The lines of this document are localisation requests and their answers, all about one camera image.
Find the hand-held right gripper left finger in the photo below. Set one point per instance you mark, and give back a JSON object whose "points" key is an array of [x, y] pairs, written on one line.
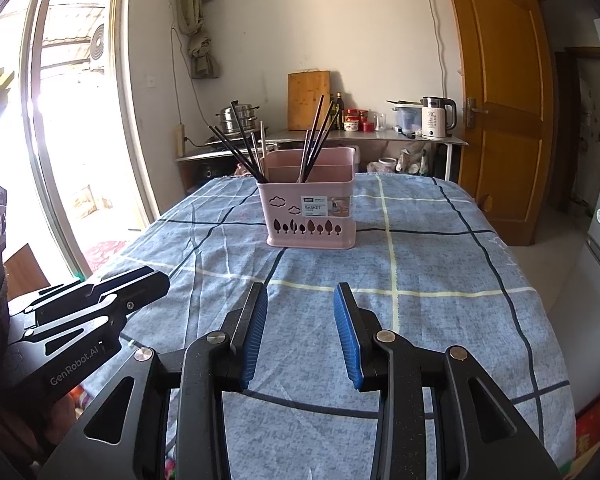
{"points": [[255, 340]]}

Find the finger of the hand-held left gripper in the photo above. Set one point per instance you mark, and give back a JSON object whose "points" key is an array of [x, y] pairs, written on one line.
{"points": [[115, 307], [140, 285]]}

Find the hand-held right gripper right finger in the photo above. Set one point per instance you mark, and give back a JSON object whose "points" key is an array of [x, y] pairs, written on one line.
{"points": [[347, 340]]}

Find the pink plastic utensil basket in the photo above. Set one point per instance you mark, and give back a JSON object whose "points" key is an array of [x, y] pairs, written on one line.
{"points": [[305, 210]]}

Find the metal chopstick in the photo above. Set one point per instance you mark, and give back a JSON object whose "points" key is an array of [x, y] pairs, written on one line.
{"points": [[306, 150]]}

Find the red patterned rug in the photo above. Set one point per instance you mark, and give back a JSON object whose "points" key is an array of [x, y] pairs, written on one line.
{"points": [[105, 255]]}

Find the blue checkered table cloth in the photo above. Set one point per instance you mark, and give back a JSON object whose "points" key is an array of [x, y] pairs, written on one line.
{"points": [[430, 270]]}

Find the low steel cooker stand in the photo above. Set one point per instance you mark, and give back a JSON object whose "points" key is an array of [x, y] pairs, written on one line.
{"points": [[200, 160]]}

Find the beige power strip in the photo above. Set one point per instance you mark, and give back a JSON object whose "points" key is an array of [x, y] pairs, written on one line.
{"points": [[180, 140]]}

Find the black induction cooker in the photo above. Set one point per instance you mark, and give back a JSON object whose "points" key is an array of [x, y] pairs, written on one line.
{"points": [[220, 141]]}

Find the white bowl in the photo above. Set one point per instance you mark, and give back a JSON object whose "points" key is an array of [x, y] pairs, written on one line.
{"points": [[388, 165]]}

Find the steel steamer pot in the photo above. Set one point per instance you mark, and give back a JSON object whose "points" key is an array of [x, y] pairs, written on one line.
{"points": [[230, 120]]}

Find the metal shelf rack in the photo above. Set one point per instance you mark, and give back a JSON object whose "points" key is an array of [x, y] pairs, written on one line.
{"points": [[380, 136]]}

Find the red lid jar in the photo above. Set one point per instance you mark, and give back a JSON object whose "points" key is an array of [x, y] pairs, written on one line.
{"points": [[351, 122]]}

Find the clear drinking glass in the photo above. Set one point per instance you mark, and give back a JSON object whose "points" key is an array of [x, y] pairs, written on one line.
{"points": [[380, 122]]}

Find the clear plastic container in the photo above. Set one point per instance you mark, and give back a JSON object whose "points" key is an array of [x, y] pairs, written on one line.
{"points": [[405, 117]]}

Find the white electric kettle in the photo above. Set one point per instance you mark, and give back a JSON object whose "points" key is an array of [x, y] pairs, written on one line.
{"points": [[437, 122]]}

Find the outdoor fan unit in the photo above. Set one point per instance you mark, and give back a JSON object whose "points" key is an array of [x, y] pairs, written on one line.
{"points": [[97, 47]]}

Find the bamboo cutting board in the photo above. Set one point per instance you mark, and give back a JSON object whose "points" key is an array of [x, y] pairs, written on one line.
{"points": [[305, 100]]}

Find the wrapped air conditioner pipe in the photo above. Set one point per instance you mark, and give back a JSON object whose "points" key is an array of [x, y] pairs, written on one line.
{"points": [[195, 20]]}

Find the brown wooden door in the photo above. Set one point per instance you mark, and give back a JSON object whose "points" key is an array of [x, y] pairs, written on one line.
{"points": [[500, 85]]}

